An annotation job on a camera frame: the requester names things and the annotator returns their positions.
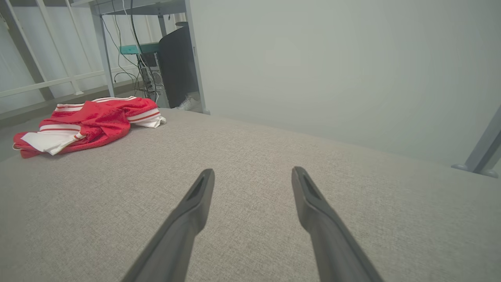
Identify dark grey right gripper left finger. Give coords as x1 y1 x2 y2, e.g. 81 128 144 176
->
121 168 216 282

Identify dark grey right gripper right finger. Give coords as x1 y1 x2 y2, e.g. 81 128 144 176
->
291 166 385 282

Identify red white basketball jersey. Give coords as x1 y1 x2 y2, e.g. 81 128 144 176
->
13 96 167 159

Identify white sneaker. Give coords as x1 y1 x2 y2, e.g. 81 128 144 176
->
173 93 202 112

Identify grey computer tower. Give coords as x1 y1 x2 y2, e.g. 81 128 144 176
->
138 53 169 109

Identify white partition panel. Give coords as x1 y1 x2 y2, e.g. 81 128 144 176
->
184 0 501 177

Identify white railing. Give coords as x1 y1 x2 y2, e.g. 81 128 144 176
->
0 0 138 118

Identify teal box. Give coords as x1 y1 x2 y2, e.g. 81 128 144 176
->
119 42 161 55

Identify grey metal desk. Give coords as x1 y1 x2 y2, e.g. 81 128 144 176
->
70 0 187 98

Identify grey metal partition post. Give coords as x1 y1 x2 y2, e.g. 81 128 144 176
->
464 105 501 174

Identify black hanging cable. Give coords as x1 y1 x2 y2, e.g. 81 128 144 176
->
100 0 159 96

